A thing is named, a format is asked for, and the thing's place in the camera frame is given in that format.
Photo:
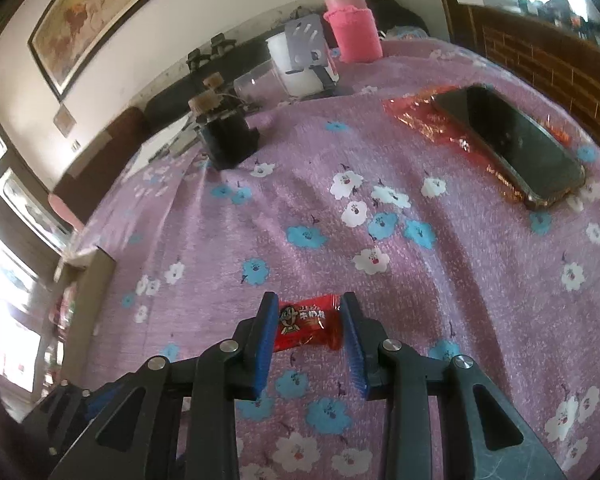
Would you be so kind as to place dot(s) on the wooden framed window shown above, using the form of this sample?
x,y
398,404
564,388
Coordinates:
x,y
35,260

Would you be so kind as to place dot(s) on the black smartphone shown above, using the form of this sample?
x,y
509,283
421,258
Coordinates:
x,y
510,145

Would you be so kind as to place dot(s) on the grey perforated card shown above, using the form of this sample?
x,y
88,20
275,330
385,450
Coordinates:
x,y
302,40

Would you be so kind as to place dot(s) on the brown sofa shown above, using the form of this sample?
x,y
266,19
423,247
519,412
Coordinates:
x,y
105,155

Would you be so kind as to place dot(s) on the white plastic container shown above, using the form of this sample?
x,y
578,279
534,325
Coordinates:
x,y
282,60

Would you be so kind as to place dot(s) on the purple floral blanket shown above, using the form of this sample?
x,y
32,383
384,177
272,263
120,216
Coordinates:
x,y
430,270

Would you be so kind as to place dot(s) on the cardboard box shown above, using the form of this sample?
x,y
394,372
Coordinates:
x,y
97,290

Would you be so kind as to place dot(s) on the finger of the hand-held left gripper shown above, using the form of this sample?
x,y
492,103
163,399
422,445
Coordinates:
x,y
65,410

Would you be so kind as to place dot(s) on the small corked glass bottle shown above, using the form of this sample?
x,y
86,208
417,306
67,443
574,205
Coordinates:
x,y
200,106
213,83

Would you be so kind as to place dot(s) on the black desk holder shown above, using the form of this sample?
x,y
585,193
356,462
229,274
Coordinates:
x,y
227,140

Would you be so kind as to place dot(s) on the red candy packet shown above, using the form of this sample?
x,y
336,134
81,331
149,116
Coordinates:
x,y
305,325

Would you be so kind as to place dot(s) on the white paper sheet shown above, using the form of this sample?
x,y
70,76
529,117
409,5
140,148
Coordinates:
x,y
147,160

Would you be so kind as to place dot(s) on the wall switch plate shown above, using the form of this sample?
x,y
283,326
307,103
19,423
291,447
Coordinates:
x,y
63,121

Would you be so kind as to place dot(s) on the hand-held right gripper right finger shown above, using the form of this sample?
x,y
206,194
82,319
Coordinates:
x,y
355,350

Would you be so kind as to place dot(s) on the red foil wrapper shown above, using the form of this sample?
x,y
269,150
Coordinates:
x,y
420,117

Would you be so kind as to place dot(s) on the clear glass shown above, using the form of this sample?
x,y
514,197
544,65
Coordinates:
x,y
255,87

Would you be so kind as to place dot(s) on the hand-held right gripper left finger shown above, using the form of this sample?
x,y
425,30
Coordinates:
x,y
262,345

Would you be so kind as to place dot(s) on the bottle with pink sleeve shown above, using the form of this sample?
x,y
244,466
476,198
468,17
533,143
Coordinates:
x,y
355,30

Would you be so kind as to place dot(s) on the framed wall painting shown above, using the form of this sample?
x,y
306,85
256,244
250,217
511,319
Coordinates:
x,y
95,10

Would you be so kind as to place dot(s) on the grey book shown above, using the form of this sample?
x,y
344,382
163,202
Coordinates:
x,y
182,142

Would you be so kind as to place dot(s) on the black bag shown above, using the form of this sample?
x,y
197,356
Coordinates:
x,y
400,12

